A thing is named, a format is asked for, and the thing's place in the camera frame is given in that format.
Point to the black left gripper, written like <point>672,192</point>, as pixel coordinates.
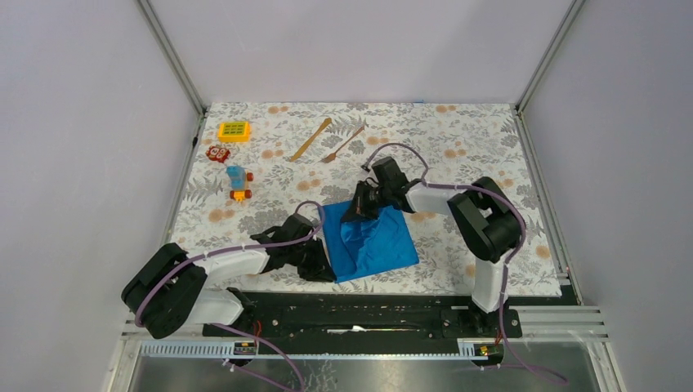
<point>320,269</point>

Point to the wooden spoon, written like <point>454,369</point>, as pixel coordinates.
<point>304,147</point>

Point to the blue cloth napkin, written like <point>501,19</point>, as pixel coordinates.
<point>361,249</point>

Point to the floral tablecloth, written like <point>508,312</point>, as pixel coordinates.
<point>445,143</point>

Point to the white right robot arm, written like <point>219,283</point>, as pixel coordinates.
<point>491,227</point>

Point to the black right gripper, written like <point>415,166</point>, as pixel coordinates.
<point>359,210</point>

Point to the wooden fork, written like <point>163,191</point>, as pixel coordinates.
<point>332,156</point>

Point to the red owl toy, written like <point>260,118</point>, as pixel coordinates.
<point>218,153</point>

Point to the blue toy train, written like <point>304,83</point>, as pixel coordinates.
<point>240,181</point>

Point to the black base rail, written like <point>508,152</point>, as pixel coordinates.
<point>371,324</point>

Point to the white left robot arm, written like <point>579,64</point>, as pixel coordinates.
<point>173,290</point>

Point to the yellow green toy block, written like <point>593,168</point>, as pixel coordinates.
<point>234,132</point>

